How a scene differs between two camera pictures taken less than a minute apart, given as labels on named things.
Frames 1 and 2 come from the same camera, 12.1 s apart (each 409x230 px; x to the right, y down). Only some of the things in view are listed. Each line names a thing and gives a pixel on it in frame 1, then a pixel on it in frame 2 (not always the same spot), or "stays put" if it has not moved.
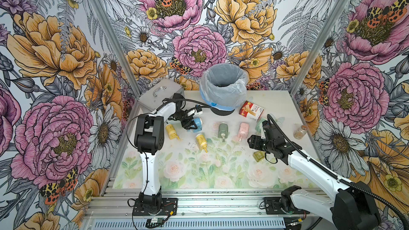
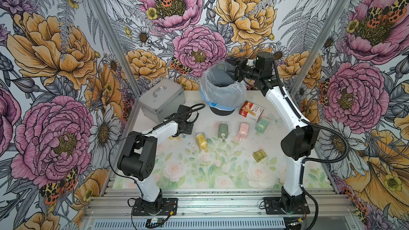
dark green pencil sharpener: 223,131 stays put
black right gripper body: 259,144 to 243,70
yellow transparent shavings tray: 259,155 stays put
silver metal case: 149,101 stays put
